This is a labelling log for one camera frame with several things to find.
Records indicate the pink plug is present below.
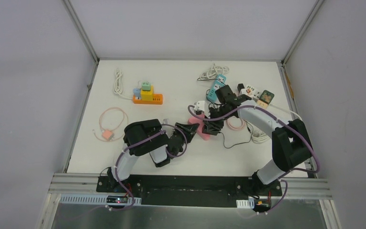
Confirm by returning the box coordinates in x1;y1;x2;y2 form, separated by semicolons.
102;129;114;141

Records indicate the yellow plug adapter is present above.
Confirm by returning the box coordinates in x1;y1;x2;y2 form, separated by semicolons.
141;86;154;101

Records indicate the orange power strip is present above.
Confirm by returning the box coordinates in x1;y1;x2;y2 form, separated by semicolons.
132;94;163;105

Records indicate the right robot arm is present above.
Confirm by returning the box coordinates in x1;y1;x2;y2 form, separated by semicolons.
202;85;315;196

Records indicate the teal power strip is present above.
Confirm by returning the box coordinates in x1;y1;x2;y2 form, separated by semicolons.
206;74;226;103

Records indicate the white cube socket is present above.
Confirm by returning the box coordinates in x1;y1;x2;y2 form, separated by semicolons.
239;85;260;101

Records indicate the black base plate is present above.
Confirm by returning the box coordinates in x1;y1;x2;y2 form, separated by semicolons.
96;175;283;208

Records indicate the green plug adapter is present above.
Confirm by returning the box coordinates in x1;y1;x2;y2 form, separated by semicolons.
141;81;152;91

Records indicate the small black plug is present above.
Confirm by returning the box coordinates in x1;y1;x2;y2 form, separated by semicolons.
237;83;245;93

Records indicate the white coiled strip cable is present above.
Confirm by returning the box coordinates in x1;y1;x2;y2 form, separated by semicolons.
199;63;230;81

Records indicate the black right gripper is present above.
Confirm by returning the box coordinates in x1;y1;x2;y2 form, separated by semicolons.
203;106;233;133

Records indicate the green patterned plug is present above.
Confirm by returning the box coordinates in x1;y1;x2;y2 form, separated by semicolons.
259;90;274;104

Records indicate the white orange-strip cable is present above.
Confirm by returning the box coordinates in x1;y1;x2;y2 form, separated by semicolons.
113;67;134;101

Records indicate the pink triangular power strip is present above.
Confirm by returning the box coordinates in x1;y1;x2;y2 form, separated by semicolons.
188;116;211;141

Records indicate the light blue plug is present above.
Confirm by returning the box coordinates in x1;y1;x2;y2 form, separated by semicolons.
133;88;141;98

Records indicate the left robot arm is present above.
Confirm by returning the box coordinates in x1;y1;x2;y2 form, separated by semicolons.
107;119;200;193

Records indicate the beige plug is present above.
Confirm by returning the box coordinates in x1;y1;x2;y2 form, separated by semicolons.
256;100;269;109

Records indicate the thin black adapter cable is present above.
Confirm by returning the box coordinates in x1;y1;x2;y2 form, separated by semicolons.
197;77;254;149

